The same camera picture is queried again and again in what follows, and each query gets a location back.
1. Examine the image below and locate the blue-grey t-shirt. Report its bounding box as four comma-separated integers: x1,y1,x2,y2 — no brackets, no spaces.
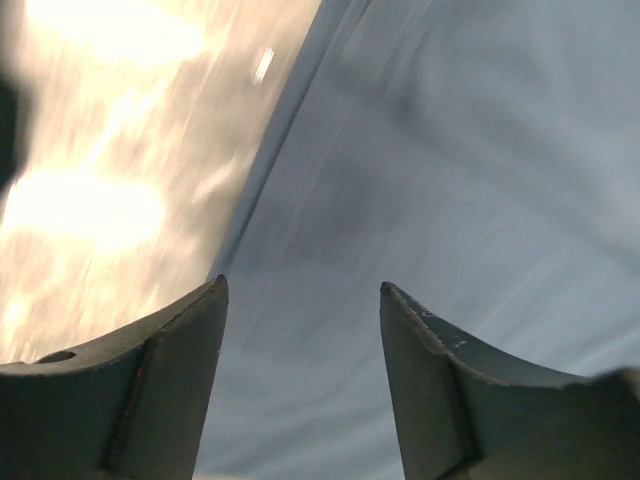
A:
196,1,639,479

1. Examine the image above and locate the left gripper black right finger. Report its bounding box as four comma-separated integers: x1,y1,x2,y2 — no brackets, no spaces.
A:
380,283,639,479

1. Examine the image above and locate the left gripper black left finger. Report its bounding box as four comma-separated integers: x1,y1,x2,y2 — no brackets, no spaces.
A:
1,277,228,479

